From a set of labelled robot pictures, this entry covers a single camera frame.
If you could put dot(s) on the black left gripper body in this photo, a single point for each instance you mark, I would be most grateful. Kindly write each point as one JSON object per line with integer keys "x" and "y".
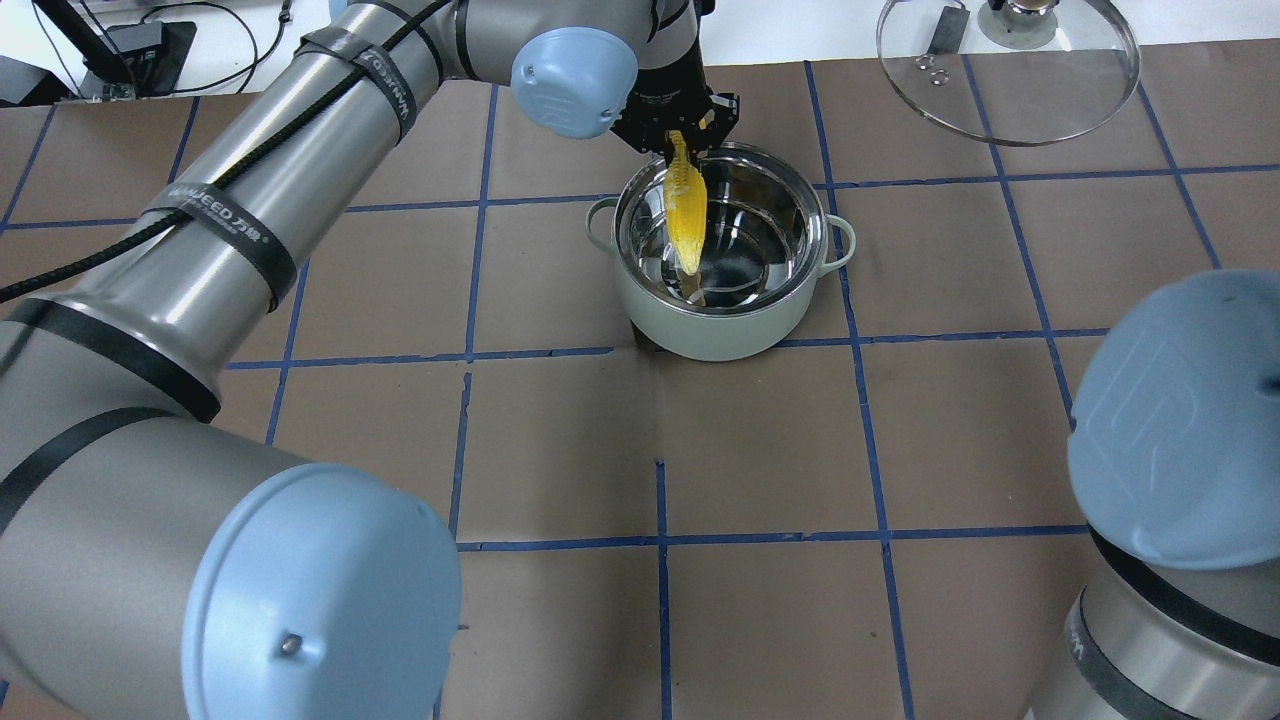
{"x": 672, "y": 72}

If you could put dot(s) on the pale green cooking pot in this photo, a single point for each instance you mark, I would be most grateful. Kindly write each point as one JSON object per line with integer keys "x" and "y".
{"x": 768, "y": 240}

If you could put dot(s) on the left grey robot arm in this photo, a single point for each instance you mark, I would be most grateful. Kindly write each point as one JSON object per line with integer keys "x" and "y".
{"x": 157, "y": 566}

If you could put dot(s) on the glass pot lid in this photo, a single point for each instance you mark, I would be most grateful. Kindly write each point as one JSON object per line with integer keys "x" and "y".
{"x": 1010, "y": 73}

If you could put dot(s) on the yellow corn cob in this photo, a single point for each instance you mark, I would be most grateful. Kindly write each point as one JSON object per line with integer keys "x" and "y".
{"x": 686, "y": 203}

